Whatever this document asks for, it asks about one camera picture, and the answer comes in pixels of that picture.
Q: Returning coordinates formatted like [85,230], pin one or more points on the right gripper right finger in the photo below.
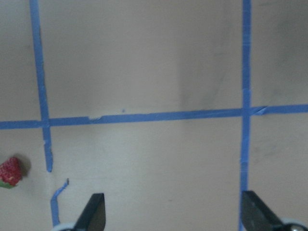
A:
[257,216]

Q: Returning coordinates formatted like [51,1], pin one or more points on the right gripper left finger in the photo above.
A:
[93,217]

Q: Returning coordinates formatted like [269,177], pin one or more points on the strawberry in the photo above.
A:
[10,173]

